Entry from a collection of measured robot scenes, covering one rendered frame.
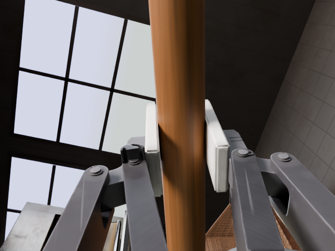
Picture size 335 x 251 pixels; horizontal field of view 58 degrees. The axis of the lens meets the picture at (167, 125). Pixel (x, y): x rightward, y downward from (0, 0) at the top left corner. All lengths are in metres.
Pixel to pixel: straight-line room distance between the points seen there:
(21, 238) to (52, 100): 1.67
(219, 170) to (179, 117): 0.04
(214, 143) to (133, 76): 3.02
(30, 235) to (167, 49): 2.01
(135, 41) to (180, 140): 2.94
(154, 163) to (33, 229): 2.02
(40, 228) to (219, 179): 2.03
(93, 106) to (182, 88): 3.14
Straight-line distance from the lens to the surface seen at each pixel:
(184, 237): 0.23
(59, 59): 3.25
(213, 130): 0.17
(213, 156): 0.17
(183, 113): 0.17
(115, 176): 0.15
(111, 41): 3.13
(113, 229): 2.18
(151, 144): 0.16
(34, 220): 2.21
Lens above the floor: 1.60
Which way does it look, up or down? 9 degrees down
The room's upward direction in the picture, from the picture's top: 78 degrees counter-clockwise
